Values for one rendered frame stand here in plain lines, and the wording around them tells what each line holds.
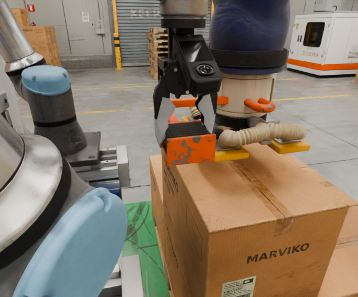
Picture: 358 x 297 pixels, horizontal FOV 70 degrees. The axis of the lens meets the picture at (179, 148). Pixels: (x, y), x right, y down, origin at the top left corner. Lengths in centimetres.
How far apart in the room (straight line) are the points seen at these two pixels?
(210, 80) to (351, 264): 105
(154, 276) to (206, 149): 137
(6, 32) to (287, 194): 89
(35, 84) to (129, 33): 918
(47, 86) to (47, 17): 943
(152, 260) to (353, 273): 112
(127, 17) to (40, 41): 349
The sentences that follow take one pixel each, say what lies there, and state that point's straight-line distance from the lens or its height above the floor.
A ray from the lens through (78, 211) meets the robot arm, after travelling 20.
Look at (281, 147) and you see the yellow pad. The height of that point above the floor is 107.
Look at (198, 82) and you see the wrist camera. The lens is 35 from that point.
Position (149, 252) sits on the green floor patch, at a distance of 187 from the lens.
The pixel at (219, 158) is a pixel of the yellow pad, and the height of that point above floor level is 106.
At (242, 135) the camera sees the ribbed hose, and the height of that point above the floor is 113.
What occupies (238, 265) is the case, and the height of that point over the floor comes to 81.
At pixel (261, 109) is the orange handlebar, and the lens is 70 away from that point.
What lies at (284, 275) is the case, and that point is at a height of 72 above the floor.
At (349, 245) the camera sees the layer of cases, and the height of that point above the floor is 54.
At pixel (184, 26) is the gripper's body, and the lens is 42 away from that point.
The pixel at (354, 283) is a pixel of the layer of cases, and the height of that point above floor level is 54.
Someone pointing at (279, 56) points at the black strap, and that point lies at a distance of 75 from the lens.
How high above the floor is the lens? 138
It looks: 26 degrees down
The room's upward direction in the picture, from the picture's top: straight up
